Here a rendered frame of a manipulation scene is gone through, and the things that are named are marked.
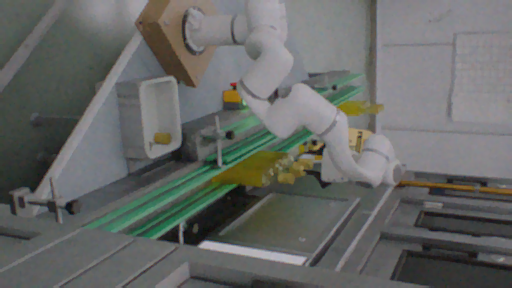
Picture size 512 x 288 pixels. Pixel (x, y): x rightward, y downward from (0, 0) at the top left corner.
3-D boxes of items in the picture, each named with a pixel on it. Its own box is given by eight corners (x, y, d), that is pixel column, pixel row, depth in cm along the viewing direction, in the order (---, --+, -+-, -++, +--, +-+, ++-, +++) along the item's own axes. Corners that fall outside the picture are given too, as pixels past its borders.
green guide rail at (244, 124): (204, 138, 163) (225, 139, 160) (203, 135, 163) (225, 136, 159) (352, 75, 316) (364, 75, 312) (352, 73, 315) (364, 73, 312)
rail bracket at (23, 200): (-3, 247, 109) (75, 264, 99) (-17, 172, 105) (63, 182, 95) (16, 238, 113) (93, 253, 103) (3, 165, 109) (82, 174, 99)
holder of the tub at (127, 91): (126, 175, 150) (147, 177, 147) (115, 82, 144) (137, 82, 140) (160, 160, 165) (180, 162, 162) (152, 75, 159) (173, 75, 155)
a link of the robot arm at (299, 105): (331, 86, 134) (294, 125, 140) (268, 39, 127) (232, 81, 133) (339, 117, 120) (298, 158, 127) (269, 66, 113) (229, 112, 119)
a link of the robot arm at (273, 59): (233, 52, 137) (222, 68, 124) (265, 14, 131) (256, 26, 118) (272, 85, 139) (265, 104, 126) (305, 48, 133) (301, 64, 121)
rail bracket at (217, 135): (198, 167, 161) (233, 171, 156) (194, 115, 157) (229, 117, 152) (203, 165, 164) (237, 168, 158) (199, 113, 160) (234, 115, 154)
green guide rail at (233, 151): (205, 160, 165) (227, 162, 161) (205, 157, 164) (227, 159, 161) (352, 87, 317) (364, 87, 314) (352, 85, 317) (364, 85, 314)
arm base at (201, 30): (175, 30, 153) (219, 28, 147) (187, -4, 158) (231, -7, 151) (199, 58, 166) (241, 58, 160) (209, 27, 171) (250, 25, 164)
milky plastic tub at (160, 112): (124, 158, 149) (148, 161, 145) (115, 82, 143) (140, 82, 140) (160, 144, 164) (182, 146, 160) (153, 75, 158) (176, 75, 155)
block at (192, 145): (179, 160, 164) (198, 162, 161) (177, 131, 161) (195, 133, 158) (185, 157, 167) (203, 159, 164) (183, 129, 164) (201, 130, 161)
